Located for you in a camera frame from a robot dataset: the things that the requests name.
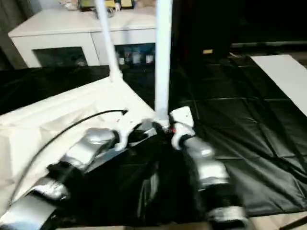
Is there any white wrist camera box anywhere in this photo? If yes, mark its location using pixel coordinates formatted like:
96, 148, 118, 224
111, 113, 144, 151
169, 106, 196, 150

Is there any white plastic table top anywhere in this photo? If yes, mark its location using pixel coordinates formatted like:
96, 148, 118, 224
0, 77, 166, 211

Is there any black stand leg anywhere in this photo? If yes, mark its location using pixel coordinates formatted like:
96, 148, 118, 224
283, 216, 307, 230

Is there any white plastic table leg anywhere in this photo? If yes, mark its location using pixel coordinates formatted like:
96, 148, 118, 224
94, 0, 124, 82
153, 0, 173, 126

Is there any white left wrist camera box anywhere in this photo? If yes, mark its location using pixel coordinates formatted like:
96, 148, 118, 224
111, 113, 144, 151

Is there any white cabinet with glass doors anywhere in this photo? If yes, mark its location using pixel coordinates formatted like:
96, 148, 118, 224
9, 7, 159, 68

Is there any black work mat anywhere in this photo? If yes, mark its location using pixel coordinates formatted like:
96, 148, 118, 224
0, 55, 307, 226

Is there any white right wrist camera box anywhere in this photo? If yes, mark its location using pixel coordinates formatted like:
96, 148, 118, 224
169, 106, 196, 150

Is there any white side table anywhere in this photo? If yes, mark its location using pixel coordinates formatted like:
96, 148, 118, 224
250, 54, 307, 118

